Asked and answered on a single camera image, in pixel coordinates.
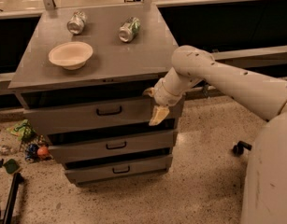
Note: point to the white paper bowl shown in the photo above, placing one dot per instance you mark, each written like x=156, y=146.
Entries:
x=71, y=55

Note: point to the green chip bag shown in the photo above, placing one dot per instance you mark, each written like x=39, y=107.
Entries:
x=23, y=130

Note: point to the grey drawer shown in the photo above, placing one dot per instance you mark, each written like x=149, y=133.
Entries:
x=118, y=169
x=80, y=117
x=108, y=147

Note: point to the grey drawer cabinet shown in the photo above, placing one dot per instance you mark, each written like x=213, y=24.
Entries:
x=116, y=71

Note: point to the grey middle drawer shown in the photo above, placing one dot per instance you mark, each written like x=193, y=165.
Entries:
x=108, y=147

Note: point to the orange ball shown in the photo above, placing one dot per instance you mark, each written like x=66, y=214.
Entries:
x=43, y=153

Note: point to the grey top drawer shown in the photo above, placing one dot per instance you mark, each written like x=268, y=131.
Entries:
x=80, y=117

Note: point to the green soda can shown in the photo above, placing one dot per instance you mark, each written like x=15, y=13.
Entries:
x=129, y=30

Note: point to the blue crushed can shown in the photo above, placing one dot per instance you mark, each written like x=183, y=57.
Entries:
x=31, y=153

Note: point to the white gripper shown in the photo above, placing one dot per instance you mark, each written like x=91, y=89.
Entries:
x=161, y=94

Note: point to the silver crushed can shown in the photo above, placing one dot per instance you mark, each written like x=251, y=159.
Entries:
x=77, y=22

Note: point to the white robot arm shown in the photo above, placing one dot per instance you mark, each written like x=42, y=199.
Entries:
x=264, y=96

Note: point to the black stand leg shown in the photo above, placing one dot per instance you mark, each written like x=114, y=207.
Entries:
x=17, y=179

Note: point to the black office chair base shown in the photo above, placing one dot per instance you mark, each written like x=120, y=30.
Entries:
x=239, y=148

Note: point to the green sponge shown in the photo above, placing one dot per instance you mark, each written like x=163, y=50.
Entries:
x=12, y=167

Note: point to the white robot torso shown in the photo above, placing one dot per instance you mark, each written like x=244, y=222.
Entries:
x=265, y=190

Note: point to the clear plastic bottle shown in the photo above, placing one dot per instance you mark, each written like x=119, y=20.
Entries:
x=6, y=150

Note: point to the grey bottom drawer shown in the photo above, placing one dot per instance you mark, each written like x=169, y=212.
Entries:
x=118, y=169

